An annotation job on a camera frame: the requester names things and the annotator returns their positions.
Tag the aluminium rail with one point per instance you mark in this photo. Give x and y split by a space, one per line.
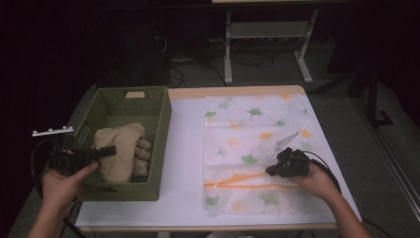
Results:
396 167

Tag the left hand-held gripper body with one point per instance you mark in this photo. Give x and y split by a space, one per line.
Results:
69 158

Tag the beige cloth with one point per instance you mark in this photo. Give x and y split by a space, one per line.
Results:
125 145

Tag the white metal desk frame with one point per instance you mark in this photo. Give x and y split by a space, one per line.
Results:
227 49

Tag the person's right hand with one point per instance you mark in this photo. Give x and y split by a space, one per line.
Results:
318 185

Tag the person's left hand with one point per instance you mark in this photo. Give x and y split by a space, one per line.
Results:
61 188

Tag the green woven basket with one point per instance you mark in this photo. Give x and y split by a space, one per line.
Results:
161 139

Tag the black metal stand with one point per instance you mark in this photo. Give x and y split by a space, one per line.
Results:
372 99

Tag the white table sheet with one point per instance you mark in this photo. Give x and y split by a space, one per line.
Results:
185 148

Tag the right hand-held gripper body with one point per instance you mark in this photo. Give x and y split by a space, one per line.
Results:
295 163

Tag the leaf print mesh laundry bag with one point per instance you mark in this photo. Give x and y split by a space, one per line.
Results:
237 132

